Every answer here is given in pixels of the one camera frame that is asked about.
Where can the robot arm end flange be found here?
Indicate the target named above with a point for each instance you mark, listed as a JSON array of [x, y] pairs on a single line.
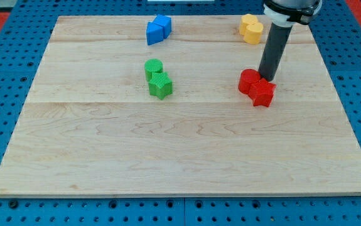
[[285, 13]]

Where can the blue cube block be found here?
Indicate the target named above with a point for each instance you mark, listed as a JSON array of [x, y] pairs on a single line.
[[165, 22]]

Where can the yellow hexagon block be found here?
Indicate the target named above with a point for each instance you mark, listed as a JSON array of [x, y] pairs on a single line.
[[245, 20]]

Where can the green star block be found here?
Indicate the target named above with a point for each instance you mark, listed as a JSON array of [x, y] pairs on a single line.
[[160, 85]]

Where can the green cylinder block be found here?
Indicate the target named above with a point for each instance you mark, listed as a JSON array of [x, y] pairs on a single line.
[[151, 66]]

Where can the red cylinder block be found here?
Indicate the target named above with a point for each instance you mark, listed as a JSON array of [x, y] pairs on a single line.
[[247, 78]]

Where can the blue triangular block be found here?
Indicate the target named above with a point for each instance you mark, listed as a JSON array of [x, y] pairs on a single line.
[[154, 33]]

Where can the red star block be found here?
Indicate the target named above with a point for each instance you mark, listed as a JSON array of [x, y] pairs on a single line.
[[262, 93]]

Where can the light wooden board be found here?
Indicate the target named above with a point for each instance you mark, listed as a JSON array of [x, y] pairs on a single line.
[[90, 129]]

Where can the yellow heart block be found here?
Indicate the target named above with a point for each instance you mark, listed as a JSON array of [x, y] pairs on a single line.
[[253, 32]]

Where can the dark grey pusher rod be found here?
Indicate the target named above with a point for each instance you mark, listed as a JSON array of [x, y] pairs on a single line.
[[273, 51]]

